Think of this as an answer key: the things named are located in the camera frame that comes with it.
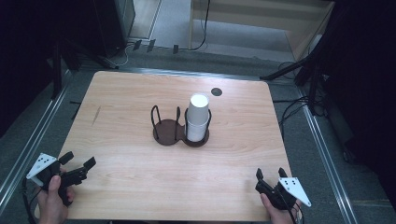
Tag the black round table grommet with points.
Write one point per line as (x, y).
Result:
(216, 91)

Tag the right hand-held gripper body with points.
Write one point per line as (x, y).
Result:
(291, 189)

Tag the black cabinet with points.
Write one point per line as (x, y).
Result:
(118, 25)

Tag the metal floor rail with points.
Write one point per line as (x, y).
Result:
(327, 161)
(34, 137)

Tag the black metal stand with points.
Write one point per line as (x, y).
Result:
(62, 59)
(311, 68)

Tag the person's right hand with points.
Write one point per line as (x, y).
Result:
(278, 214)

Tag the white paper cup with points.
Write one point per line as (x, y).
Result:
(196, 132)
(198, 109)

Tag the black plug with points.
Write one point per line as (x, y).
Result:
(137, 45)
(175, 48)
(151, 45)

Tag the light wooden shelf unit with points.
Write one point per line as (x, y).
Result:
(264, 18)

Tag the dark brown double cup holder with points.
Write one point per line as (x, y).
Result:
(168, 132)

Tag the person's left hand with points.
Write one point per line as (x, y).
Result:
(53, 202)

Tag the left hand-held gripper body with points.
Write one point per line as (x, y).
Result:
(42, 165)

